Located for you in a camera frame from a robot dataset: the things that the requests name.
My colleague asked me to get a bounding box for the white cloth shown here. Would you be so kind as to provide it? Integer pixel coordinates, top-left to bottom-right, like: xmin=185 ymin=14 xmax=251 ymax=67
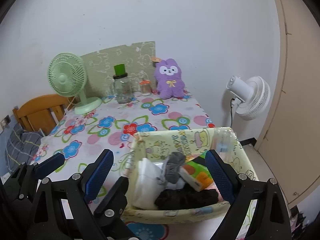
xmin=131 ymin=158 xmax=164 ymax=210

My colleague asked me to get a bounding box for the green tissue pack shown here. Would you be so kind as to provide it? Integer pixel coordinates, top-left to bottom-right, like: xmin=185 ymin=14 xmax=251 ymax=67
xmin=178 ymin=161 xmax=214 ymax=192

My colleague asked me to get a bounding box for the black cloth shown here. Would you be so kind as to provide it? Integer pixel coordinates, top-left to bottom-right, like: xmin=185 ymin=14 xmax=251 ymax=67
xmin=155 ymin=185 xmax=219 ymax=210

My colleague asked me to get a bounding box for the yellow cartoon storage box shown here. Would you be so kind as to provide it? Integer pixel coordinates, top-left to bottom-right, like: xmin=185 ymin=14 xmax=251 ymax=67
xmin=123 ymin=127 xmax=257 ymax=224

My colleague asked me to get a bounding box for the grey sock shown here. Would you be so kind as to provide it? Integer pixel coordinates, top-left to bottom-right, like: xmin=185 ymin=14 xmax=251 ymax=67
xmin=157 ymin=152 xmax=185 ymax=185

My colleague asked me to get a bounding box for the plaid grey blanket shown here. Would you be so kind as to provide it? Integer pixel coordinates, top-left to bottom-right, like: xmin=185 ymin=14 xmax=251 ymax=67
xmin=5 ymin=123 xmax=43 ymax=174

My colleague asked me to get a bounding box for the beige door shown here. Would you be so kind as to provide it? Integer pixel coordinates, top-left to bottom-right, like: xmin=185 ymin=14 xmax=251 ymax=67
xmin=255 ymin=0 xmax=319 ymax=206

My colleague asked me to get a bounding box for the floral tablecloth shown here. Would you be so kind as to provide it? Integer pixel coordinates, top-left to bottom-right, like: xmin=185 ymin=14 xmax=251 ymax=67
xmin=30 ymin=89 xmax=258 ymax=240

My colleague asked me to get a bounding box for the white standing fan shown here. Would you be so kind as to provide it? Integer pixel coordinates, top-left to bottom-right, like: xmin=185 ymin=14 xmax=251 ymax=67
xmin=226 ymin=76 xmax=271 ymax=121

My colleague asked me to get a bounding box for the green desk fan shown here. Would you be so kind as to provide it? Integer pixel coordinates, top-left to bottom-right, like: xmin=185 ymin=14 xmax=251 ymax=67
xmin=47 ymin=53 xmax=102 ymax=115

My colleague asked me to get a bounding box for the glass mason jar mug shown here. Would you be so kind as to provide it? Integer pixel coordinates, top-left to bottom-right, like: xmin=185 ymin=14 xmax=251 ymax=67
xmin=112 ymin=73 xmax=133 ymax=103

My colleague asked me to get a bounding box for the toothpick jar orange lid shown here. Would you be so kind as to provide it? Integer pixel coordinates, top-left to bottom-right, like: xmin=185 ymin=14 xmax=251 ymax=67
xmin=139 ymin=80 xmax=152 ymax=95

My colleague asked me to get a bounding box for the green cup on jar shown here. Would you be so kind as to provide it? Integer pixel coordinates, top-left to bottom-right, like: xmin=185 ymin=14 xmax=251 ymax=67
xmin=114 ymin=64 xmax=126 ymax=76

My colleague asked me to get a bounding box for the purple plush bunny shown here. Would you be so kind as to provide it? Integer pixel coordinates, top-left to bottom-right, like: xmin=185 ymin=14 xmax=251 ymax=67
xmin=154 ymin=59 xmax=185 ymax=99

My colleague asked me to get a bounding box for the green patterned cardboard sheet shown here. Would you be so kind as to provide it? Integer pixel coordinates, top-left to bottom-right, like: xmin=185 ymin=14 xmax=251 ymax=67
xmin=81 ymin=41 xmax=156 ymax=98

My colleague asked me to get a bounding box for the wall power socket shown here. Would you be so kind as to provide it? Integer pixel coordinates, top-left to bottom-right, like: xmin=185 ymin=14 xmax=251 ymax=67
xmin=1 ymin=115 xmax=11 ymax=129

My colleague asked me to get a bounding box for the white fan power cable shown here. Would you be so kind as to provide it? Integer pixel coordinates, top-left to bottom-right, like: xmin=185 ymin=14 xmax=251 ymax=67
xmin=229 ymin=98 xmax=235 ymax=128

